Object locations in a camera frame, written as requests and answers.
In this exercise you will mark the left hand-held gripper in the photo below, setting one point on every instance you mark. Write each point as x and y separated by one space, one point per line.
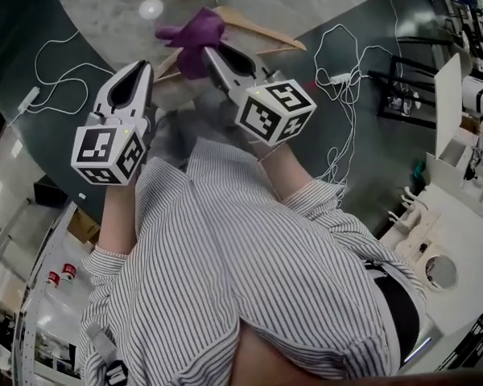
104 151

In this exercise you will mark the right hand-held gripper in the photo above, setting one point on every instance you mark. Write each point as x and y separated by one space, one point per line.
273 111

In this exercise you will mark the wooden clothes hanger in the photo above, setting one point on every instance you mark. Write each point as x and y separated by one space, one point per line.
265 30

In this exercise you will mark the purple cloth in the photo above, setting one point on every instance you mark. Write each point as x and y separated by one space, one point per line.
197 34

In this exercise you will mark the person's right forearm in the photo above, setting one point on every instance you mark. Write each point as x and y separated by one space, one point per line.
286 175

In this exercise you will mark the person's left forearm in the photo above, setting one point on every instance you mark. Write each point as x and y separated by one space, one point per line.
116 219

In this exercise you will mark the white perforated shelf rack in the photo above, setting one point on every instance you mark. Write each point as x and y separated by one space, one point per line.
34 296

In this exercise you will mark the grey trousers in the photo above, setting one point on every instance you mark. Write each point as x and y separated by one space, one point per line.
177 135

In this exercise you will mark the white power strip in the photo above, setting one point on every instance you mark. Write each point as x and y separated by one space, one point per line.
340 79
28 99

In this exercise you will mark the black box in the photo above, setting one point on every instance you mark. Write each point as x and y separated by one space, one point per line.
48 190

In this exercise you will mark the cardboard box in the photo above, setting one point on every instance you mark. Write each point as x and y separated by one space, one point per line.
82 225

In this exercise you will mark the striped shirt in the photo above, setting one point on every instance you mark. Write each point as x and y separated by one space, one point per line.
225 255

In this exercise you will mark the red and white can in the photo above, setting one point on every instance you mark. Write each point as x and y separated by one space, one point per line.
68 272
53 278

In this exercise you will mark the teal object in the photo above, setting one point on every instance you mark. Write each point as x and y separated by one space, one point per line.
419 171

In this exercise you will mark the white table with black legs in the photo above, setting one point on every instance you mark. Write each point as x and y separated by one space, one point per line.
447 103

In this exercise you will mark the white robot device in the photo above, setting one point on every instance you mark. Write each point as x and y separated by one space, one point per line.
481 99

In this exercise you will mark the white counter with round hole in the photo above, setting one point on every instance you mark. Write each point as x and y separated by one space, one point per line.
467 231

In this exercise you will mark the black trousers waist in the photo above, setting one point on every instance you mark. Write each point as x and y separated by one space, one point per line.
400 316

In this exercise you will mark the black metal railing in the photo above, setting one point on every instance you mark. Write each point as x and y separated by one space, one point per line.
475 344

